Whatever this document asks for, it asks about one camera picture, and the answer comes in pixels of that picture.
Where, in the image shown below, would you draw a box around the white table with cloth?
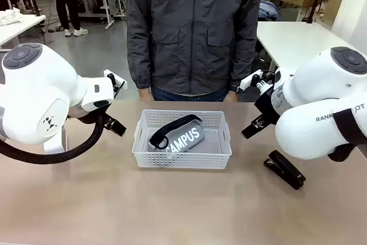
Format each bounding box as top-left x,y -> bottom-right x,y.
0,14 -> 46,48

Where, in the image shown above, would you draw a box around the crumpled white cloth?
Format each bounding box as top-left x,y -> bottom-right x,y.
0,9 -> 25,26

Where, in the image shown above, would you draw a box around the white perforated plastic basket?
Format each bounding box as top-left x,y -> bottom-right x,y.
131,109 -> 232,170

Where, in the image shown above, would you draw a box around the blue jeans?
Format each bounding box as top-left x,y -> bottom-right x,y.
151,85 -> 230,103

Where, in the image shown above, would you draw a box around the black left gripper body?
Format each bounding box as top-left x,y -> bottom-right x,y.
67,104 -> 113,125

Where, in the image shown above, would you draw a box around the blue clothing pile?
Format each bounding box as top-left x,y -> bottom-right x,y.
259,0 -> 282,22

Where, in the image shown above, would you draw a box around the black stapler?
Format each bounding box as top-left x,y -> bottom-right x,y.
263,150 -> 306,190

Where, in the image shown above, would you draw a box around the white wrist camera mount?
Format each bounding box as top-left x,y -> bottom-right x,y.
103,69 -> 128,101
239,69 -> 276,94

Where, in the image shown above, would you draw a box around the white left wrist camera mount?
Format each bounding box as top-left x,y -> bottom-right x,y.
103,69 -> 128,101

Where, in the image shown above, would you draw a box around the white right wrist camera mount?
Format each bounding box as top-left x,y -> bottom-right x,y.
239,69 -> 276,94

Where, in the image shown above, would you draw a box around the grey CAMPUS pencil case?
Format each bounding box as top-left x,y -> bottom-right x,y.
149,115 -> 206,154

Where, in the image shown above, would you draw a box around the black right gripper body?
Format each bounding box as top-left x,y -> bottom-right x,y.
254,86 -> 281,127

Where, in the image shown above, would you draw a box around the black arm cable sleeve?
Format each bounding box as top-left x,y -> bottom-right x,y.
0,107 -> 106,165
326,109 -> 367,162

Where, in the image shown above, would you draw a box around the black left arm cable sleeve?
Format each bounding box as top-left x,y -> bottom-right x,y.
0,107 -> 106,165

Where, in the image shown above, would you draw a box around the person's right hand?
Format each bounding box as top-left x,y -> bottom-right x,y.
138,86 -> 153,102

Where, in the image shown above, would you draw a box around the large white table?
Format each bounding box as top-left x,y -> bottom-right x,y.
256,21 -> 367,77

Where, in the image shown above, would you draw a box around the black right arm cable sleeve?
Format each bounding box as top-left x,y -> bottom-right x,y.
326,109 -> 367,162

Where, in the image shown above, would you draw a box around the person's left hand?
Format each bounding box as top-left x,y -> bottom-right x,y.
224,91 -> 239,103

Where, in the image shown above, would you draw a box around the dark grey zip jacket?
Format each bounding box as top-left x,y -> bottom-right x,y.
126,0 -> 263,96

